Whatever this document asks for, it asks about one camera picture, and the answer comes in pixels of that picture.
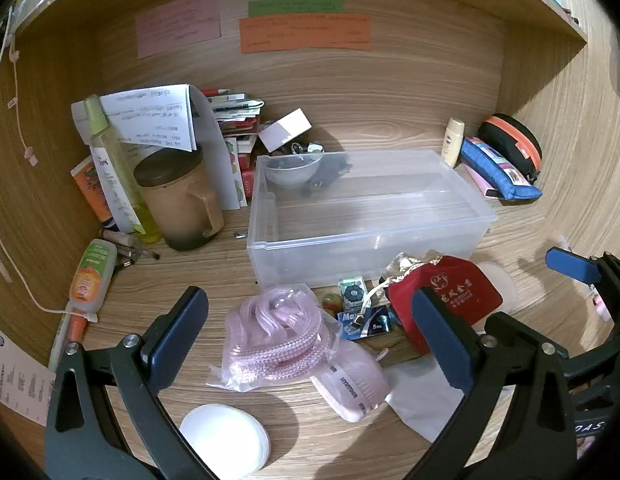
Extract black orange zip case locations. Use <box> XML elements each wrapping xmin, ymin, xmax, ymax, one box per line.
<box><xmin>477</xmin><ymin>113</ymin><xmax>543</xmax><ymax>184</ymax></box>

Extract wooden desktop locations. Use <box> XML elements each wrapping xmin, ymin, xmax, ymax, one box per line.
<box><xmin>20</xmin><ymin>110</ymin><xmax>620</xmax><ymax>480</ymax></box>

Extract grey bowl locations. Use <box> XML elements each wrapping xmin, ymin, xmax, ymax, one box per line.
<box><xmin>264</xmin><ymin>152</ymin><xmax>325</xmax><ymax>190</ymax></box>

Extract green orange squeeze bottle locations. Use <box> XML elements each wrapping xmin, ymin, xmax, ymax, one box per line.
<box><xmin>67</xmin><ymin>239</ymin><xmax>118</xmax><ymax>322</ymax></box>

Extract clear plastic storage box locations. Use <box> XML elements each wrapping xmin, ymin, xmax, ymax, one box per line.
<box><xmin>247</xmin><ymin>150</ymin><xmax>497</xmax><ymax>289</ymax></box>

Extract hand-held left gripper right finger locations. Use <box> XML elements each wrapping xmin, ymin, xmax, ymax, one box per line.
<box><xmin>405</xmin><ymin>287</ymin><xmax>576</xmax><ymax>480</ymax></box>

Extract green paper note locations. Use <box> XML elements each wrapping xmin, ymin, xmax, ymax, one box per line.
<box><xmin>248</xmin><ymin>0</ymin><xmax>344</xmax><ymax>17</ymax></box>

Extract orange marker pen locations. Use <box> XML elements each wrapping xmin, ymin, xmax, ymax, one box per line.
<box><xmin>48</xmin><ymin>310</ymin><xmax>87</xmax><ymax>372</ymax></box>

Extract white tissue sheet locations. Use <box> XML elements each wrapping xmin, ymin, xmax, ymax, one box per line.
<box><xmin>384</xmin><ymin>359</ymin><xmax>472</xmax><ymax>442</ymax></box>

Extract pink braided rope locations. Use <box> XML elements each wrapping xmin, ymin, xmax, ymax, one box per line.
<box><xmin>207</xmin><ymin>282</ymin><xmax>342</xmax><ymax>392</ymax></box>

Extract pink paper note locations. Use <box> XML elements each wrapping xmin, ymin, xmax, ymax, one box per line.
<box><xmin>136</xmin><ymin>0</ymin><xmax>222</xmax><ymax>60</ymax></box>

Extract makeup brushes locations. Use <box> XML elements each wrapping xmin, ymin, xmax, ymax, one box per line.
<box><xmin>100</xmin><ymin>227</ymin><xmax>162</xmax><ymax>273</ymax></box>

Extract blue Max staples box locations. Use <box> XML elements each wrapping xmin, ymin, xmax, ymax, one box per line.
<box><xmin>339</xmin><ymin>304</ymin><xmax>394</xmax><ymax>341</ymax></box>

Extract stack of booklets and cards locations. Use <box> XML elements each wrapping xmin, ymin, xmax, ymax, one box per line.
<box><xmin>200</xmin><ymin>88</ymin><xmax>265</xmax><ymax>199</ymax></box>

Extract brown lidded mug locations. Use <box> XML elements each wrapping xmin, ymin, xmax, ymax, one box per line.
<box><xmin>133</xmin><ymin>145</ymin><xmax>226</xmax><ymax>252</ymax></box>

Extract small green box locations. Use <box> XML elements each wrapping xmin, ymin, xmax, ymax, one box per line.
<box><xmin>338</xmin><ymin>275</ymin><xmax>369</xmax><ymax>307</ymax></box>

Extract pink booklet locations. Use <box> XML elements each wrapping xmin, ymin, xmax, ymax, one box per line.
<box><xmin>462</xmin><ymin>162</ymin><xmax>511</xmax><ymax>199</ymax></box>

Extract blue pencil case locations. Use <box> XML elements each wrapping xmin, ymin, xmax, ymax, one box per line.
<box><xmin>460</xmin><ymin>136</ymin><xmax>544</xmax><ymax>202</ymax></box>

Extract orange paper note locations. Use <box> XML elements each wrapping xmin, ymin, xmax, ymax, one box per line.
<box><xmin>239</xmin><ymin>14</ymin><xmax>372</xmax><ymax>55</ymax></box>

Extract white paper receipt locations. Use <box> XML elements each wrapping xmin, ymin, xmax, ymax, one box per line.
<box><xmin>0</xmin><ymin>325</ymin><xmax>57</xmax><ymax>427</ymax></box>

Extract white cardboard box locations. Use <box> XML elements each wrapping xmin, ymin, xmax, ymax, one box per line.
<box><xmin>258</xmin><ymin>108</ymin><xmax>312</xmax><ymax>154</ymax></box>

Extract small cream bottle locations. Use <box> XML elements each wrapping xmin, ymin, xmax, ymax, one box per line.
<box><xmin>442</xmin><ymin>118</ymin><xmax>466</xmax><ymax>169</ymax></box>

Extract black strap item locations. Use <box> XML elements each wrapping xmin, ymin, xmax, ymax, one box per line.
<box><xmin>299</xmin><ymin>152</ymin><xmax>354</xmax><ymax>197</ymax></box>

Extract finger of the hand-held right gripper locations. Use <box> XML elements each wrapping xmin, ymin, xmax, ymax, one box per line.
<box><xmin>545</xmin><ymin>247</ymin><xmax>620</xmax><ymax>321</ymax></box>

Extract yellow green spray bottle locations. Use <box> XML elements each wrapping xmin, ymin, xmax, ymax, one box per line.
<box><xmin>84</xmin><ymin>95</ymin><xmax>163</xmax><ymax>244</ymax></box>

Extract white printed paper sheet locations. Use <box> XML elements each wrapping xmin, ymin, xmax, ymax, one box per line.
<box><xmin>71</xmin><ymin>83</ymin><xmax>249</xmax><ymax>211</ymax></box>

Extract red drawstring pouch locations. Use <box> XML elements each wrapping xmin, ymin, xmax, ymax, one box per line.
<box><xmin>380</xmin><ymin>252</ymin><xmax>503</xmax><ymax>354</ymax></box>

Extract orange box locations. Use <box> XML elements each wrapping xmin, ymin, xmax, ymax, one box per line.
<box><xmin>70</xmin><ymin>155</ymin><xmax>116</xmax><ymax>231</ymax></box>

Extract white cord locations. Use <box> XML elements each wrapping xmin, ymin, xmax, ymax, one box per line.
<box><xmin>0</xmin><ymin>210</ymin><xmax>99</xmax><ymax>322</ymax></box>

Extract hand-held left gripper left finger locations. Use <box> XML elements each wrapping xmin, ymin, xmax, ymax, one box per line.
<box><xmin>44</xmin><ymin>286</ymin><xmax>216</xmax><ymax>480</ymax></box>

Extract white string with tags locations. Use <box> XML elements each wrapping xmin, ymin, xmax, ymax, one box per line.
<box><xmin>5</xmin><ymin>5</ymin><xmax>39</xmax><ymax>167</ymax></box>

